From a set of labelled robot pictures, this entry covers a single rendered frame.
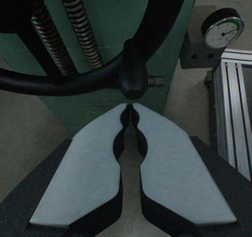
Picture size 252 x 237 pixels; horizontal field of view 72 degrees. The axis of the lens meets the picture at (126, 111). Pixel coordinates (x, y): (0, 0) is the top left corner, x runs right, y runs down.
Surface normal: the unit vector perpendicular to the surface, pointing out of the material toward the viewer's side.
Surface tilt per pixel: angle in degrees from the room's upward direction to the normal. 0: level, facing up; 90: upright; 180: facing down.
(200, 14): 0
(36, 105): 1
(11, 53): 90
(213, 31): 90
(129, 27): 90
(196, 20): 0
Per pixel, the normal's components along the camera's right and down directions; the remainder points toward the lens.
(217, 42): 0.01, 0.88
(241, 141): -0.05, -0.47
